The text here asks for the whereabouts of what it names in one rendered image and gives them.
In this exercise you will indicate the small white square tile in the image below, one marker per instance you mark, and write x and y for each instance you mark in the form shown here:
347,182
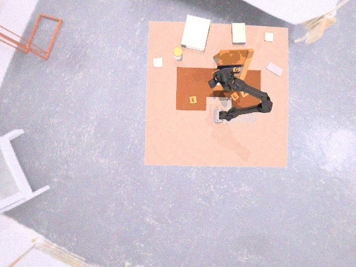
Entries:
157,62
268,36

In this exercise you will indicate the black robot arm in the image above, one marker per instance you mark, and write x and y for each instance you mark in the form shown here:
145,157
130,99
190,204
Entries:
240,86

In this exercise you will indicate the grey cylindrical container with orange lid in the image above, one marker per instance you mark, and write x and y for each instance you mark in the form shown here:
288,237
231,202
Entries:
177,53

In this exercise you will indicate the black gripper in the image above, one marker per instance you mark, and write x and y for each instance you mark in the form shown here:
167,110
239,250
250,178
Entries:
213,82

